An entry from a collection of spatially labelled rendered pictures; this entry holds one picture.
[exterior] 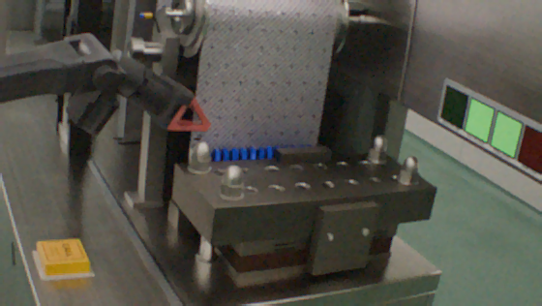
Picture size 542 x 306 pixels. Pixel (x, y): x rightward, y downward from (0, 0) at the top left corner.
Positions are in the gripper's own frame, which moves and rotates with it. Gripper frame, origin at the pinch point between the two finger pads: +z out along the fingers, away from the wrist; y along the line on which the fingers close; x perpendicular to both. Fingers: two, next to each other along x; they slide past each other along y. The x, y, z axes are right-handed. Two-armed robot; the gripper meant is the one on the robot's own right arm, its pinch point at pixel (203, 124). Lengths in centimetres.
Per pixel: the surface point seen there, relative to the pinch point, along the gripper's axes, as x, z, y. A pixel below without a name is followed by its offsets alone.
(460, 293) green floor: -12, 192, -78
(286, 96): 11.2, 9.8, 0.3
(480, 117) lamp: 24.9, 20.0, 30.1
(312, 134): 8.4, 18.5, 0.3
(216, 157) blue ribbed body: -3.0, 3.1, 3.5
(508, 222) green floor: 29, 263, -129
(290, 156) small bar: 3.6, 13.0, 6.4
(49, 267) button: -28.0, -16.2, 13.4
